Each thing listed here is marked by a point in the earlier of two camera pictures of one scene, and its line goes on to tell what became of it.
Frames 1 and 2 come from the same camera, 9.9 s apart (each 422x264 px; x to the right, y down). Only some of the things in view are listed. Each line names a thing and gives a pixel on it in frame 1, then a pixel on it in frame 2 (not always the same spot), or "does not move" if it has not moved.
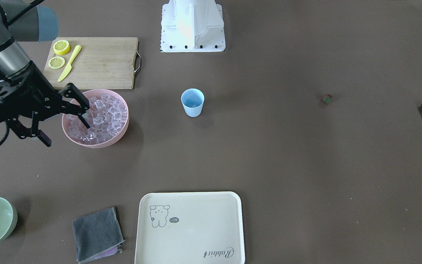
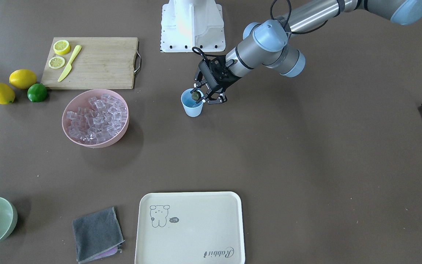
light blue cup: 192,99 does not move
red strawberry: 327,98 -> 196,95
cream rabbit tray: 190,227 does not move
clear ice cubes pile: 107,116 does not move
